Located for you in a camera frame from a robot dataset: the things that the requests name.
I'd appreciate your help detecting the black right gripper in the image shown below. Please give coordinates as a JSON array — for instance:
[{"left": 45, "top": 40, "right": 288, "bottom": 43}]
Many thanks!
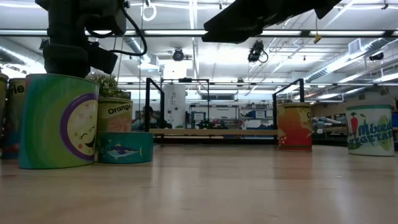
[{"left": 203, "top": 0, "right": 343, "bottom": 34}]

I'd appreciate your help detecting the green smiley-face can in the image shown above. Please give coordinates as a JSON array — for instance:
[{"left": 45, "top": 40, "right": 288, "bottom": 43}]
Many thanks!
[{"left": 18, "top": 73, "right": 100, "bottom": 170}]

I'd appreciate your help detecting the yellow-green oranges can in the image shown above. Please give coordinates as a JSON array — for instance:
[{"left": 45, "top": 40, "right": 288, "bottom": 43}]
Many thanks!
[{"left": 97, "top": 97, "right": 134, "bottom": 134}]

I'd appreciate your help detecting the blue cherries can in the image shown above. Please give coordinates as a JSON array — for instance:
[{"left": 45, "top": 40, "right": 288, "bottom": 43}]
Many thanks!
[{"left": 1, "top": 77, "right": 27, "bottom": 160}]

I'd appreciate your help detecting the short teal tuna can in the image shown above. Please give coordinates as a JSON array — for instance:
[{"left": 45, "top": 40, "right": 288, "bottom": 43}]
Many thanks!
[{"left": 96, "top": 131, "right": 154, "bottom": 165}]

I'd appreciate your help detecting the red-orange corn can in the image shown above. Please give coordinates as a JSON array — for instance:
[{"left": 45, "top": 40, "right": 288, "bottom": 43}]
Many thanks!
[{"left": 276, "top": 102, "right": 313, "bottom": 152}]

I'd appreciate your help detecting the white mixed vegetables can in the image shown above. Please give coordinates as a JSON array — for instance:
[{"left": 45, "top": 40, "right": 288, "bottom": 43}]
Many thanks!
[{"left": 345, "top": 105, "right": 396, "bottom": 157}]

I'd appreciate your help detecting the black-framed wooden shelf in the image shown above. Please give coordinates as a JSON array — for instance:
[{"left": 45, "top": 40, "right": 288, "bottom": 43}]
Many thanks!
[{"left": 144, "top": 77, "right": 305, "bottom": 147}]

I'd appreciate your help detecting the potted plant in striped pot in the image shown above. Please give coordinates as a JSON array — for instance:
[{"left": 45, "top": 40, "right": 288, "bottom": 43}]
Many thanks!
[{"left": 86, "top": 73, "right": 131, "bottom": 100}]

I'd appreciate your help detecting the round black hanging device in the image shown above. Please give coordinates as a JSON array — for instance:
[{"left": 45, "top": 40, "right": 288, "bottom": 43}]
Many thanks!
[{"left": 172, "top": 48, "right": 186, "bottom": 62}]

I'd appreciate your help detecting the black overhead beam with lights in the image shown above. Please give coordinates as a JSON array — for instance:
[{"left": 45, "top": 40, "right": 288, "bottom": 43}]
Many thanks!
[{"left": 0, "top": 29, "right": 398, "bottom": 39}]

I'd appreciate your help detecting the yellow hanging tag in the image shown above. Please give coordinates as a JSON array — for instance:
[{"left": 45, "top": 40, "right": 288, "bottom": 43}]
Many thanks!
[{"left": 313, "top": 15, "right": 323, "bottom": 44}]

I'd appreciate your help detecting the white cylindrical tank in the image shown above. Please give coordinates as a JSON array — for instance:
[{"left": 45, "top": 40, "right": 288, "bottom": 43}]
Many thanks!
[{"left": 164, "top": 83, "right": 187, "bottom": 129}]

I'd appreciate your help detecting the person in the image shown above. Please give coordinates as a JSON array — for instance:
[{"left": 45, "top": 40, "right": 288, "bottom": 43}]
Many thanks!
[{"left": 132, "top": 105, "right": 158, "bottom": 131}]

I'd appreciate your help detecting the black overhead camera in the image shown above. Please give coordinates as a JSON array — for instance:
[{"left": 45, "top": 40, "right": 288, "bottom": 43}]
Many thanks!
[{"left": 247, "top": 39, "right": 269, "bottom": 64}]

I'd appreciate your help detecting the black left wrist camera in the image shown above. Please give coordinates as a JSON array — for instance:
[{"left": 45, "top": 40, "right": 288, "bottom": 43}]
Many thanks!
[{"left": 88, "top": 41, "right": 119, "bottom": 75}]

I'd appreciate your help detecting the white cable loop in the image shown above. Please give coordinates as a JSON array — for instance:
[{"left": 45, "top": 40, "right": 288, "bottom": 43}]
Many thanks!
[{"left": 141, "top": 0, "right": 157, "bottom": 22}]

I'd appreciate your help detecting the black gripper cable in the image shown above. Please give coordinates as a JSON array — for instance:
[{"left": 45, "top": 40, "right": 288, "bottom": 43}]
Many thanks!
[{"left": 107, "top": 4, "right": 148, "bottom": 58}]

